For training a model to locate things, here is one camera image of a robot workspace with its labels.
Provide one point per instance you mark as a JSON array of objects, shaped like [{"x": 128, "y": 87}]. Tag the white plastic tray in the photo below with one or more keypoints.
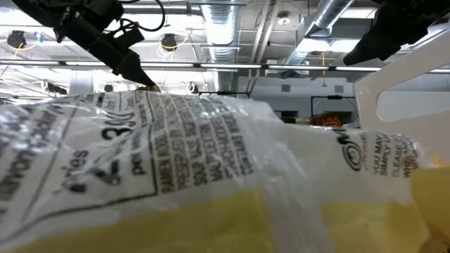
[{"x": 408, "y": 137}]

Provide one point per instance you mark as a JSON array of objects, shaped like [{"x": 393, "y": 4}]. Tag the long ceiling light strip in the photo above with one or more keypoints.
[{"x": 228, "y": 65}]

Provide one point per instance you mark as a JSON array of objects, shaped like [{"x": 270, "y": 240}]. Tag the orange candy wrapper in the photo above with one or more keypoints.
[{"x": 327, "y": 120}]

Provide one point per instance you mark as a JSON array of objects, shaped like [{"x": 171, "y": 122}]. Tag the silver round air duct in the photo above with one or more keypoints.
[
  {"x": 221, "y": 31},
  {"x": 316, "y": 21}
]

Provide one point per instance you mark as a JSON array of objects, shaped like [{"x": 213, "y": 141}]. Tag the white pillar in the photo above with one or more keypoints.
[{"x": 81, "y": 82}]

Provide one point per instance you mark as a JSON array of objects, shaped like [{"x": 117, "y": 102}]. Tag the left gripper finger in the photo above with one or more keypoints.
[{"x": 135, "y": 72}]

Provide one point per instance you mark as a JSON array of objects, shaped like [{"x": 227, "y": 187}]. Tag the tan lid jar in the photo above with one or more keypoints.
[{"x": 303, "y": 121}]

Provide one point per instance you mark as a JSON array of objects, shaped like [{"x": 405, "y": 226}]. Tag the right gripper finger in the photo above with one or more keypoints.
[
  {"x": 358, "y": 49},
  {"x": 385, "y": 52}
]

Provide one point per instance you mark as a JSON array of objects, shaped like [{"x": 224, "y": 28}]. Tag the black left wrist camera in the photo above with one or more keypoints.
[{"x": 103, "y": 12}]

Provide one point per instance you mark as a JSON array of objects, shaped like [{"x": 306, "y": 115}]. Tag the yellow edged white ramen packet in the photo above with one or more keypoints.
[{"x": 211, "y": 158}]

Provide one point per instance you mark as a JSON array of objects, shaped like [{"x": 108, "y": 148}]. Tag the round ceiling sensor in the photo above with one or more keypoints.
[{"x": 283, "y": 20}]

